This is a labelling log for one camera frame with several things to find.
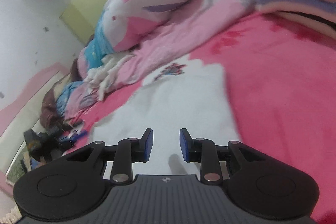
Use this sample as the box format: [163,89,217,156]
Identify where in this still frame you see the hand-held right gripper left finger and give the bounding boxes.
[64,129,153,185]

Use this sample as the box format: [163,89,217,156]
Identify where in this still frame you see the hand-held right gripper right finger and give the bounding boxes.
[179,128,265,185]

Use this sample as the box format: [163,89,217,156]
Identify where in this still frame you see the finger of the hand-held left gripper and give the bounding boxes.
[52,120,88,147]

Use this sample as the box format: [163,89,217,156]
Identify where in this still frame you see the white button shirt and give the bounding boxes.
[92,64,243,176]

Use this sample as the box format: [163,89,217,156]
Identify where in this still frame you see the plaid cloth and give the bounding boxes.
[5,151,30,186]

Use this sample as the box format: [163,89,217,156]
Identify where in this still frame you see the brown garment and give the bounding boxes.
[41,57,82,132]

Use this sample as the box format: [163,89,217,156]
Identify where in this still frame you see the light blue patterned cloth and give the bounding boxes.
[55,82,86,114]

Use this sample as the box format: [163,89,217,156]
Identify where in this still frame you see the pink and cream headboard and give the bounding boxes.
[0,63,72,188]

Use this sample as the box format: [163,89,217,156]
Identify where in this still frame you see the white knit garment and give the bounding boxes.
[84,53,137,101]

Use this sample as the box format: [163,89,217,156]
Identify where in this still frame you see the pink floral bed blanket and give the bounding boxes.
[0,11,336,224]

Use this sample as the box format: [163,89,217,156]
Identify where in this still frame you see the pale yellow wardrobe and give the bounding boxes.
[60,0,118,45]

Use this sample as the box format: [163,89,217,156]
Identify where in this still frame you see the pink cartoon print quilt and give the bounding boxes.
[64,0,259,119]

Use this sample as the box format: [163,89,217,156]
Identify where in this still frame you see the lilac folded garment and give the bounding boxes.
[256,0,336,14]

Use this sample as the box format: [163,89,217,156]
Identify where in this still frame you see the pale pink folded garment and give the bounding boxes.
[262,7,336,39]

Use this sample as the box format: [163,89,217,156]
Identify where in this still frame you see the black folded garment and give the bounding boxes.
[282,11,336,26]

